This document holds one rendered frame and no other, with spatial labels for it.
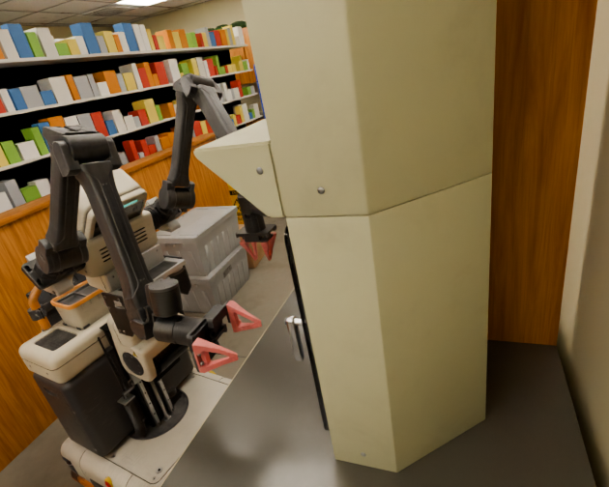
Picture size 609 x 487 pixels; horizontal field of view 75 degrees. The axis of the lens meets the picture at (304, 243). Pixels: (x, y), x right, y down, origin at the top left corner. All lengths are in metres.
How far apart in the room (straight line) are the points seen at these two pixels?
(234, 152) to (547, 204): 0.60
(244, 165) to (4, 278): 2.10
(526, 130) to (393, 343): 0.45
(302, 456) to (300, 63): 0.66
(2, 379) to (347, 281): 2.25
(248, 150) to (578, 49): 0.55
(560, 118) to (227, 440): 0.85
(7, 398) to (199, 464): 1.86
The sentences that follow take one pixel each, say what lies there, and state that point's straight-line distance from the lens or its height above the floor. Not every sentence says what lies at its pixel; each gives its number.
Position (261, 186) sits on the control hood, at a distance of 0.51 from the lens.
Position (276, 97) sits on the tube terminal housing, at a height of 1.56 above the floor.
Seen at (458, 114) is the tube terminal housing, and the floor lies 1.50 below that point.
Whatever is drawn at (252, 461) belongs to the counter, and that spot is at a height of 0.94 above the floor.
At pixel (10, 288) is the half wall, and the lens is 2.54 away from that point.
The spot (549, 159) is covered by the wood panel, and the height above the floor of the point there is 1.36.
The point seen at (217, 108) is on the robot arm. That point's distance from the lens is 1.23.
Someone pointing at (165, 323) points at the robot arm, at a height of 1.17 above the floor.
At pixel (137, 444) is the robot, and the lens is 1.97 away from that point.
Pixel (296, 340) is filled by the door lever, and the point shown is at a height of 1.17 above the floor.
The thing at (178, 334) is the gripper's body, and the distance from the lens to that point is 0.82.
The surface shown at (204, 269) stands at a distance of 2.89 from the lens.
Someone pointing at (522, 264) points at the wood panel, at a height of 1.14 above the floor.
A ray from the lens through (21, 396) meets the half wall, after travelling 2.68.
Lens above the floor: 1.59
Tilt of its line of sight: 24 degrees down
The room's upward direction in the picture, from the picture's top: 11 degrees counter-clockwise
